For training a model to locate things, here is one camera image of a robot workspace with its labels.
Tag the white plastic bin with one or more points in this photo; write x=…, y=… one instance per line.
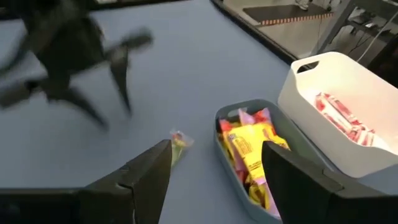
x=342, y=77

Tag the small teal plastic bin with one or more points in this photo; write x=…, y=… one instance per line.
x=219, y=146

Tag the red white candy roll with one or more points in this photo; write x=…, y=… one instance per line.
x=340, y=105
x=321, y=102
x=354, y=135
x=368, y=139
x=337, y=118
x=359, y=127

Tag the green candy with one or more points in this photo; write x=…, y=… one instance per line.
x=180, y=144

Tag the black orange-striped floor mat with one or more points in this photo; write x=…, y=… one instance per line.
x=280, y=12

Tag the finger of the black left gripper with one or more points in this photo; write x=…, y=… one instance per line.
x=122, y=77
x=81, y=105

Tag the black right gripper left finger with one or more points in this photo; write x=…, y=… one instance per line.
x=109, y=205

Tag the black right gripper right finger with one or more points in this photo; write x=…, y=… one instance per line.
x=311, y=202

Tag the grey desk leg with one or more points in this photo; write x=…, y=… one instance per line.
x=335, y=25

